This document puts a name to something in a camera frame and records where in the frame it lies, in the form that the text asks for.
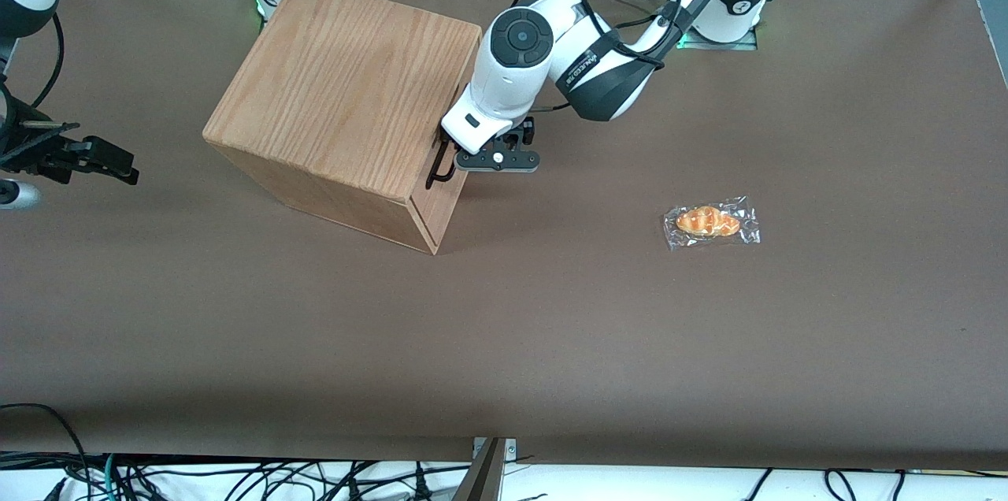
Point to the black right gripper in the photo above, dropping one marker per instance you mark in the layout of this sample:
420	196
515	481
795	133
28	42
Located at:
49	158

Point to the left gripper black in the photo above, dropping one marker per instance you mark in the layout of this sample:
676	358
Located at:
442	167

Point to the wooden drawer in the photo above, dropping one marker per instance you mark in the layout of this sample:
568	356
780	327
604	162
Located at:
423	207

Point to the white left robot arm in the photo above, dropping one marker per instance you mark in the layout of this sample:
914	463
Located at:
520	36

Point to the wooden drawer cabinet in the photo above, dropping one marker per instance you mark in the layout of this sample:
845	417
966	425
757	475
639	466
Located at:
339	76

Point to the bread roll in clear wrapper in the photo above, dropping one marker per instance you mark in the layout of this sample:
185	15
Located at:
707	221

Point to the dark angled bar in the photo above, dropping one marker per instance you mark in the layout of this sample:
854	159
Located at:
482	481

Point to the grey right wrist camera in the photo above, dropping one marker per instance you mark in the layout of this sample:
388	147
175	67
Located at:
16	195

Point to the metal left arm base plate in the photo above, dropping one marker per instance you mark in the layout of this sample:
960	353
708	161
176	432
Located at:
744	44

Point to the small metal table bracket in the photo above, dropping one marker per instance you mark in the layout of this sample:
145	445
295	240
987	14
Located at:
510	450

